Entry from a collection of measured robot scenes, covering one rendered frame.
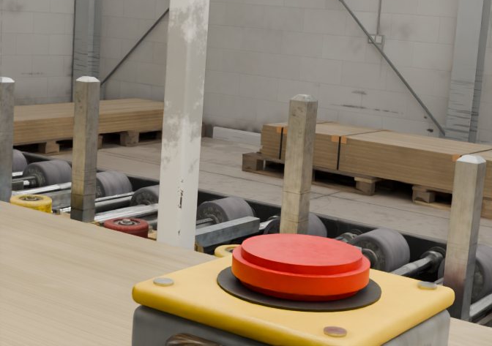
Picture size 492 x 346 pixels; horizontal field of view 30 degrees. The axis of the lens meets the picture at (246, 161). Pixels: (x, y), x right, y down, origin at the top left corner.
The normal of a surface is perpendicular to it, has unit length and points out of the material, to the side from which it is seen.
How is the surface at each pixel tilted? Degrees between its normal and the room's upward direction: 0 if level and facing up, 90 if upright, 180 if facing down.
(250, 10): 90
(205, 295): 0
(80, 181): 90
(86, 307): 0
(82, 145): 90
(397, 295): 0
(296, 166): 90
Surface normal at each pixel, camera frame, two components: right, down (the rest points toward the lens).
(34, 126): 0.83, 0.14
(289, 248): 0.07, -0.98
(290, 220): -0.58, 0.10
